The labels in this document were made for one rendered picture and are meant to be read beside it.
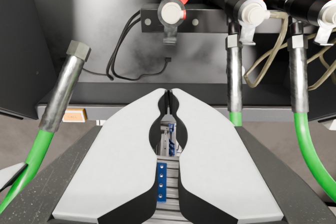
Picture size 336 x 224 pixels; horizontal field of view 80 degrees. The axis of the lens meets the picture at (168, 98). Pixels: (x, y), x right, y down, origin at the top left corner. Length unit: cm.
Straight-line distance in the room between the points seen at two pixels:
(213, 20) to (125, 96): 27
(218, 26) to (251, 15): 15
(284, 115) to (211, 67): 21
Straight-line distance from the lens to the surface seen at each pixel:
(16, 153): 239
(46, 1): 57
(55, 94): 23
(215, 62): 55
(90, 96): 53
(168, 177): 89
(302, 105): 29
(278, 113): 52
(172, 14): 21
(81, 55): 23
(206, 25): 36
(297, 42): 30
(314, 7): 27
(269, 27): 39
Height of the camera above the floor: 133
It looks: 59 degrees down
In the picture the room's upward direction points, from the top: 179 degrees counter-clockwise
